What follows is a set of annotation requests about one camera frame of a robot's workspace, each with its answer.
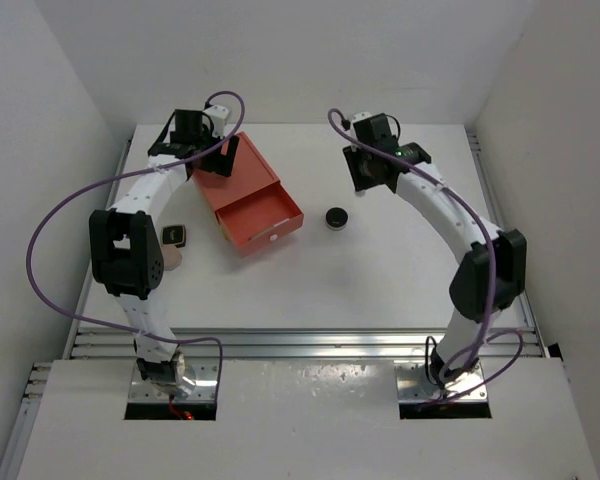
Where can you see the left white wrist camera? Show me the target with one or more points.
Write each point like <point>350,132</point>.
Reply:
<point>217,117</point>

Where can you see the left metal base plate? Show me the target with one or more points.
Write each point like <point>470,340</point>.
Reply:
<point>198,386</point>

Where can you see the aluminium rail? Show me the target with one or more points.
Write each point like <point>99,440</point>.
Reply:
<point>335,344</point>

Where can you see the orange drawer box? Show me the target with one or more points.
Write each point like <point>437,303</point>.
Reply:
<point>252,203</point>

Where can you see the yellow drawer box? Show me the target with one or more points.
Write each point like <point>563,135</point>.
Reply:
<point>225,233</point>

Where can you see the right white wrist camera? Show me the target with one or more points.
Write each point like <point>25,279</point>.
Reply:
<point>359,116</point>

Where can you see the black square compact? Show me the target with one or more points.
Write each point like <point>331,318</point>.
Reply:
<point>174,235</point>

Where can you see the black round compact jar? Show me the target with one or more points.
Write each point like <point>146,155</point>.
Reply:
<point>336,218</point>

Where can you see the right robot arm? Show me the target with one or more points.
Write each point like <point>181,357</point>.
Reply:
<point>491,261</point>

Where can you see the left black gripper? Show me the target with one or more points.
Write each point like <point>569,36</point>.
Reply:
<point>220,164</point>

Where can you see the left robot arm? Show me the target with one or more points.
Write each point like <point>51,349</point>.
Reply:
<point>126,254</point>

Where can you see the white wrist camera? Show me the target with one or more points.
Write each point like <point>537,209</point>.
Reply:
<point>359,116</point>
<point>217,117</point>

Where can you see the pink octagonal jar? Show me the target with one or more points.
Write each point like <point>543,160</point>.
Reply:
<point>172,257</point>

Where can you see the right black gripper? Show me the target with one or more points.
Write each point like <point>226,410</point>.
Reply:
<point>351,154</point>

